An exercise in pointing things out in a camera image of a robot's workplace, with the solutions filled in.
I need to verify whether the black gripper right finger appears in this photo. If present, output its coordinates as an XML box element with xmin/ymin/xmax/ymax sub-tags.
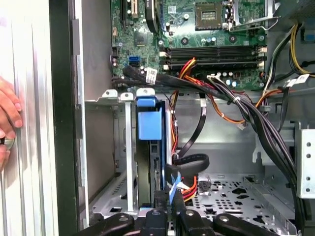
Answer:
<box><xmin>172</xmin><ymin>192</ymin><xmax>281</xmax><ymax>236</ymax></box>

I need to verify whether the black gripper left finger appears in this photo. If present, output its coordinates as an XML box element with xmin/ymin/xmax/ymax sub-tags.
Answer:
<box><xmin>73</xmin><ymin>190</ymin><xmax>170</xmax><ymax>236</ymax></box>

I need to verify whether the red orange disk power wire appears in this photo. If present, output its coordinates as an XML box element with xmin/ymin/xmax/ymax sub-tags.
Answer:
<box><xmin>169</xmin><ymin>57</ymin><xmax>199</xmax><ymax>205</ymax></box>

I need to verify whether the black disk data wire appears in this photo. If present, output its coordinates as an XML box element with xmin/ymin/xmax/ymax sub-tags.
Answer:
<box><xmin>166</xmin><ymin>92</ymin><xmax>210</xmax><ymax>176</ymax></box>

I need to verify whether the hard disk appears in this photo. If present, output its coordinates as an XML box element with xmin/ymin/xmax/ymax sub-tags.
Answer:
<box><xmin>135</xmin><ymin>95</ymin><xmax>173</xmax><ymax>212</ymax></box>

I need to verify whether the metal disk bay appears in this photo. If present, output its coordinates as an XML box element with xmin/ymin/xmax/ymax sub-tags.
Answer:
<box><xmin>85</xmin><ymin>88</ymin><xmax>173</xmax><ymax>217</ymax></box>

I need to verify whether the black RAM slot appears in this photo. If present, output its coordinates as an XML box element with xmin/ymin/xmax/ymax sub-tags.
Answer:
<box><xmin>167</xmin><ymin>46</ymin><xmax>259</xmax><ymax>53</ymax></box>
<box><xmin>167</xmin><ymin>52</ymin><xmax>259</xmax><ymax>59</ymax></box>
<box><xmin>169</xmin><ymin>63</ymin><xmax>259</xmax><ymax>70</ymax></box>
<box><xmin>168</xmin><ymin>58</ymin><xmax>259</xmax><ymax>64</ymax></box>

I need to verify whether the narrow black expansion slot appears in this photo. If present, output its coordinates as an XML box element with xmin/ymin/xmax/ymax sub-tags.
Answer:
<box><xmin>120</xmin><ymin>0</ymin><xmax>126</xmax><ymax>28</ymax></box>

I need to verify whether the white expansion slot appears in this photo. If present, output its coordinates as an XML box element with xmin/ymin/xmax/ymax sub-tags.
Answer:
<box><xmin>131</xmin><ymin>0</ymin><xmax>139</xmax><ymax>20</ymax></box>

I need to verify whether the person's hand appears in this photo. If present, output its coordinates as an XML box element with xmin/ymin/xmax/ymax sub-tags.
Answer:
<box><xmin>0</xmin><ymin>75</ymin><xmax>24</xmax><ymax>172</ymax></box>

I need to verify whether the metal drive cage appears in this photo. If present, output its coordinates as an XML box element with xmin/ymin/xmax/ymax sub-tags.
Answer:
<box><xmin>295</xmin><ymin>120</ymin><xmax>315</xmax><ymax>199</ymax></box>

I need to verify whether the black PC case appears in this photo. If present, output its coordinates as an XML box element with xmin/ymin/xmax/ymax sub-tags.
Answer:
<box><xmin>49</xmin><ymin>0</ymin><xmax>315</xmax><ymax>236</ymax></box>

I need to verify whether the white barcode tag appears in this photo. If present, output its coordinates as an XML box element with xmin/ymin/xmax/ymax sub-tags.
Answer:
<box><xmin>145</xmin><ymin>67</ymin><xmax>158</xmax><ymax>85</ymax></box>
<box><xmin>286</xmin><ymin>73</ymin><xmax>310</xmax><ymax>87</ymax></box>

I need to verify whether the green motherboard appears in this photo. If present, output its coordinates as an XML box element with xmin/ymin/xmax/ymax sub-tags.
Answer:
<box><xmin>109</xmin><ymin>0</ymin><xmax>268</xmax><ymax>92</ymax></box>

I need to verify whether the metal locking lever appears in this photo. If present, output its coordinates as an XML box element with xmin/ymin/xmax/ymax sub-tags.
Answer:
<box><xmin>227</xmin><ymin>16</ymin><xmax>282</xmax><ymax>32</ymax></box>

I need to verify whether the CPU socket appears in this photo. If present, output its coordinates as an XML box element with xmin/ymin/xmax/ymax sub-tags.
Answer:
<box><xmin>195</xmin><ymin>2</ymin><xmax>223</xmax><ymax>31</ymax></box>

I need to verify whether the metal socket cover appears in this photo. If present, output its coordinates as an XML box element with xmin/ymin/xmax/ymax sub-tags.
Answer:
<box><xmin>228</xmin><ymin>0</ymin><xmax>282</xmax><ymax>26</ymax></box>

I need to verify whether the dark power supply unit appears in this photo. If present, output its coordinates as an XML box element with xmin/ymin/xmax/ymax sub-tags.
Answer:
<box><xmin>278</xmin><ymin>0</ymin><xmax>315</xmax><ymax>26</ymax></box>

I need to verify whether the thin orange black wire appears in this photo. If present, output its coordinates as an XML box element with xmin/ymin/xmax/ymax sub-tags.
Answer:
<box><xmin>210</xmin><ymin>89</ymin><xmax>283</xmax><ymax>130</ymax></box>

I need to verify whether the black wire bundle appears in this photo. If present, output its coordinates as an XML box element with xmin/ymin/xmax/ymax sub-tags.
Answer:
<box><xmin>112</xmin><ymin>66</ymin><xmax>304</xmax><ymax>195</ymax></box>

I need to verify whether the grey wire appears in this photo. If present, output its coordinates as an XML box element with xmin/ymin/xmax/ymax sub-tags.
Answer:
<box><xmin>262</xmin><ymin>24</ymin><xmax>296</xmax><ymax>94</ymax></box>

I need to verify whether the yellow black wire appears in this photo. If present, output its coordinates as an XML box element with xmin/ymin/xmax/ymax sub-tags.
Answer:
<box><xmin>289</xmin><ymin>23</ymin><xmax>315</xmax><ymax>78</ymax></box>

